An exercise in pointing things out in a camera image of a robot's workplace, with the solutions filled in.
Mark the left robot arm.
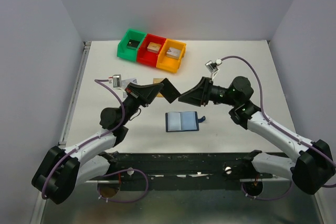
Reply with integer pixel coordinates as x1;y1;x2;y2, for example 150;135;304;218
31;83;164;204

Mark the green plastic bin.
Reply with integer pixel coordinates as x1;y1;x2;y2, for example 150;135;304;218
117;29;147;62

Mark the grey block in yellow bin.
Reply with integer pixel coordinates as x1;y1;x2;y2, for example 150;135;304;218
166;47;181;59

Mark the black block in green bin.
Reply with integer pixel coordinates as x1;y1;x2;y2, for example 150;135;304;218
127;39;140;50

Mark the aluminium table edge rail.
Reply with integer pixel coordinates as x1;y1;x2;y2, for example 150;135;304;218
58;41;92;147

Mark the yellow plastic bin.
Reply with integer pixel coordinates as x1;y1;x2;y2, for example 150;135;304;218
156;39;186;73

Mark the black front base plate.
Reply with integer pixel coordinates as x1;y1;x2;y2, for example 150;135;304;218
94;152;287;191

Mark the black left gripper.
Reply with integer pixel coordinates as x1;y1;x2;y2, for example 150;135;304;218
120;82;163;126

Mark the blue leather card holder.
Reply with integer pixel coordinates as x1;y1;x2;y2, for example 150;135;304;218
165;111;206;132

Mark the wooden block in red bin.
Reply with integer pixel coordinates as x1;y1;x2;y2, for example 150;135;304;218
147;42;161;53

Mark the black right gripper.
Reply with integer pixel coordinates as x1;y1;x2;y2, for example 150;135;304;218
179;76;238;106

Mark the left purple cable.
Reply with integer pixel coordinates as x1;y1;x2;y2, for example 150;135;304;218
41;78;127;200

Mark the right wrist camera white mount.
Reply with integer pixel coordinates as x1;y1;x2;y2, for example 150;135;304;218
205;59;222;80

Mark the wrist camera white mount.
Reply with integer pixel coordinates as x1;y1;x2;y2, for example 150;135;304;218
205;59;222;80
108;74;125;90

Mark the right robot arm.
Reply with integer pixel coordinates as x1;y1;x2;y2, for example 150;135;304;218
178;76;335;195

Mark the red plastic bin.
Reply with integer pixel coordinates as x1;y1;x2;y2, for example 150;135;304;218
136;34;166;68

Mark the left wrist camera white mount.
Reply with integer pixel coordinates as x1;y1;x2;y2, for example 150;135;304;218
108;74;125;90

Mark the black credit card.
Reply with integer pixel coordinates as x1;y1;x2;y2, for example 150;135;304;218
160;78;181;104

